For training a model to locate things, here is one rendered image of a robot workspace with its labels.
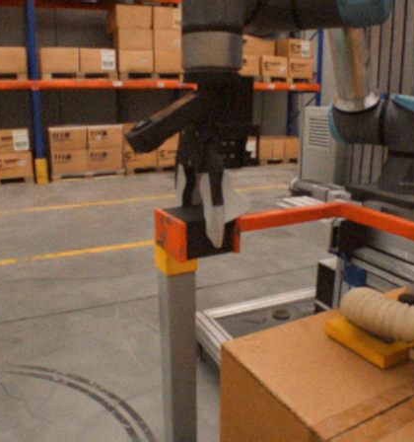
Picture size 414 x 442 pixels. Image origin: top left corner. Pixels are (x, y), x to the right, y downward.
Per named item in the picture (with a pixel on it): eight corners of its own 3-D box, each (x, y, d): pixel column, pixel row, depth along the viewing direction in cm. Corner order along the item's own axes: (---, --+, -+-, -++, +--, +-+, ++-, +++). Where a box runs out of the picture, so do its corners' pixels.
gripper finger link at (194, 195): (216, 225, 63) (228, 170, 58) (178, 231, 61) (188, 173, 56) (206, 213, 66) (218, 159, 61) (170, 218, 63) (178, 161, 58)
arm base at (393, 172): (364, 185, 111) (368, 147, 108) (404, 182, 117) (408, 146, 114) (410, 197, 97) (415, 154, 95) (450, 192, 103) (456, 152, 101)
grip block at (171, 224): (180, 263, 52) (179, 224, 51) (155, 244, 59) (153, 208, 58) (241, 253, 56) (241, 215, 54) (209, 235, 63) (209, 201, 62)
